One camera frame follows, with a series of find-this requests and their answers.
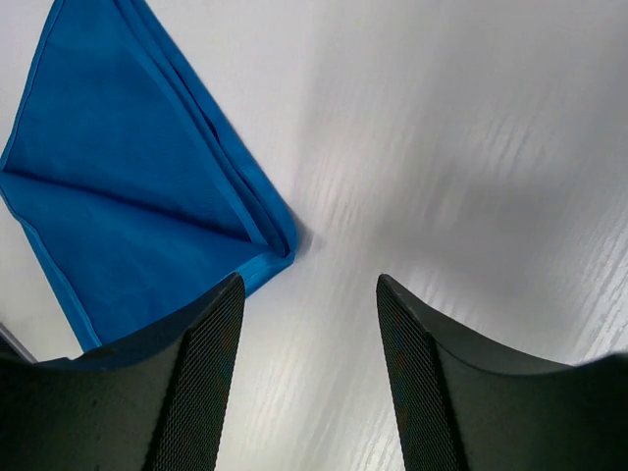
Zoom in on blue cloth napkin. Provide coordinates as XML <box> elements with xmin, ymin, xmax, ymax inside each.
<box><xmin>1</xmin><ymin>1</ymin><xmax>298</xmax><ymax>351</ymax></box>

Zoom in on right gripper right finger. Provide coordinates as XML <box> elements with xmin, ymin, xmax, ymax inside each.
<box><xmin>376</xmin><ymin>275</ymin><xmax>627</xmax><ymax>470</ymax></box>

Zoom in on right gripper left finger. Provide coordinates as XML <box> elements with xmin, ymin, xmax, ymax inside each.
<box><xmin>1</xmin><ymin>274</ymin><xmax>244</xmax><ymax>470</ymax></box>

